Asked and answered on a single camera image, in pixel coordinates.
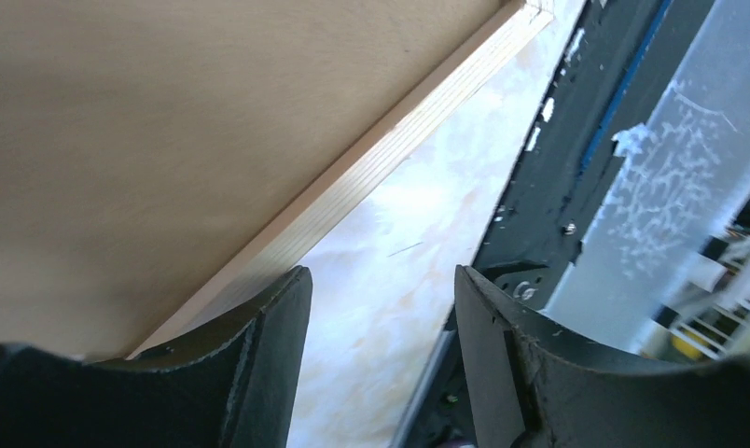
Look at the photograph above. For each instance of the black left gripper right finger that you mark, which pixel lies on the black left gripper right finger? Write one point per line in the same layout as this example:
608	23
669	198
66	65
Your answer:
534	383

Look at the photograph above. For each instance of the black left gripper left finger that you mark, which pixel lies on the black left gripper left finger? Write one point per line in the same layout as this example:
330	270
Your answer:
231	382

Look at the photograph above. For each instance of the light wooden picture frame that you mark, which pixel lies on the light wooden picture frame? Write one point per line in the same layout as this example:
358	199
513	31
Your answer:
360	169

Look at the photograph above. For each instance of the brown backing board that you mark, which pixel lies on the brown backing board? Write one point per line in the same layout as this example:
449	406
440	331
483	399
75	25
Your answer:
144	143

